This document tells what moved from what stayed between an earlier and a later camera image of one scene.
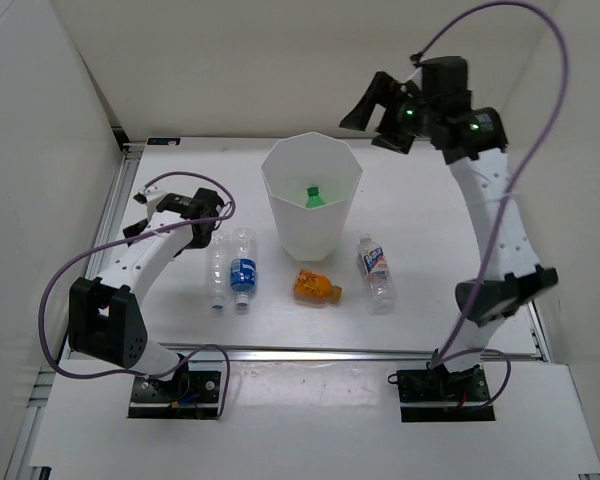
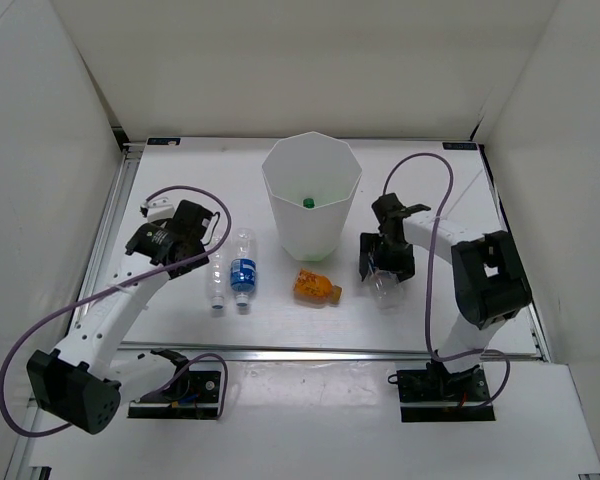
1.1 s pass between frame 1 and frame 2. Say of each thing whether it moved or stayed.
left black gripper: moved
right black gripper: moved
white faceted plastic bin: stayed
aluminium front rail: stayed
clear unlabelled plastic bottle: stayed
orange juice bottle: stayed
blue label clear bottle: stayed
